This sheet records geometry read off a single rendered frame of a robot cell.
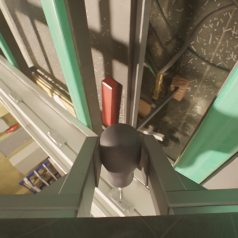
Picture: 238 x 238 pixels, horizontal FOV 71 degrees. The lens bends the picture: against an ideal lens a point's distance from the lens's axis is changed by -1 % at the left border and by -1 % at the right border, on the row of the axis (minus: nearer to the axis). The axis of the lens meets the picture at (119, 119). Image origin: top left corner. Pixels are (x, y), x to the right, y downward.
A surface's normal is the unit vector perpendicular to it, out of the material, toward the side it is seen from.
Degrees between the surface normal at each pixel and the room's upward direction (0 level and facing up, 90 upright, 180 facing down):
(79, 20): 90
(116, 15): 0
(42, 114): 90
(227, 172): 0
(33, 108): 90
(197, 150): 0
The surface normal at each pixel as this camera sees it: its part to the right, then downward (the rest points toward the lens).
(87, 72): 0.74, 0.53
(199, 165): -0.67, 0.59
